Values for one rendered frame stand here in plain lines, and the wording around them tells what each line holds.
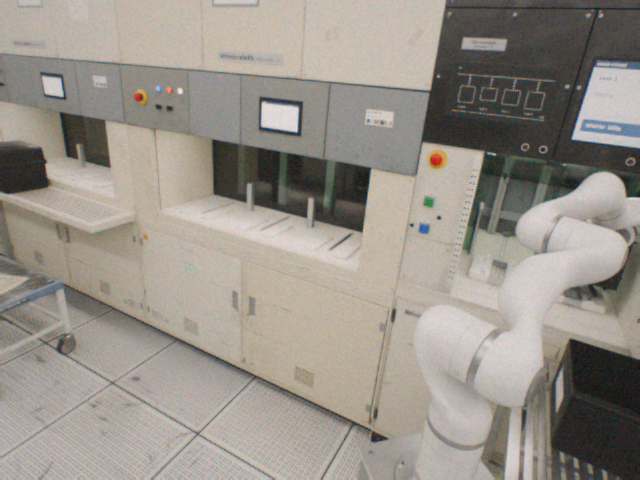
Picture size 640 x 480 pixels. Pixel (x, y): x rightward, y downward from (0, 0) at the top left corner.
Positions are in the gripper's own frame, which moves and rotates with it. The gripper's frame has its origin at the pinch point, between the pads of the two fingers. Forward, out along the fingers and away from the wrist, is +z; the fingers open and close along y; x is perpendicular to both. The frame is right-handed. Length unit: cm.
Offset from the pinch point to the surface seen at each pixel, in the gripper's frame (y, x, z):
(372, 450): -47, -46, -98
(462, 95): -52, 34, -29
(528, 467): -12, -46, -83
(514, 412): -16, -46, -66
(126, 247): -223, -66, -25
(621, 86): -12, 40, -31
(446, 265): -45, -24, -29
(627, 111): -8.5, 34.4, -30.7
